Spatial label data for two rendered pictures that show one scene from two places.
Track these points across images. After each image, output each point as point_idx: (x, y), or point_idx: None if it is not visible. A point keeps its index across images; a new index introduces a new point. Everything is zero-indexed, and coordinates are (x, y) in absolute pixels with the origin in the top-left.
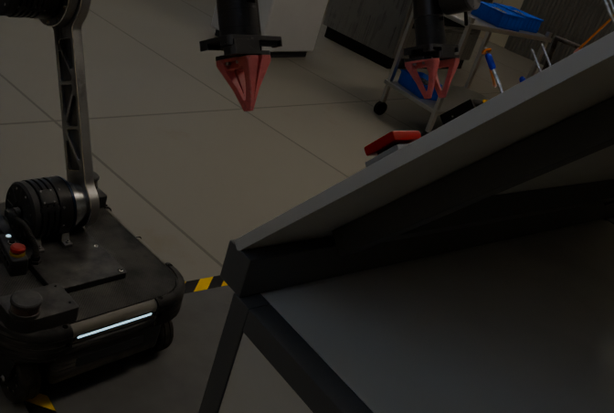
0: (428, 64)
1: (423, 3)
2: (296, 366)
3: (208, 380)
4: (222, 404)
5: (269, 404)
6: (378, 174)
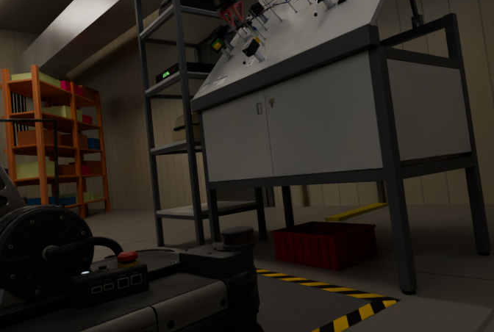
0: (242, 3)
1: None
2: (404, 51)
3: (385, 95)
4: (392, 99)
5: (403, 76)
6: None
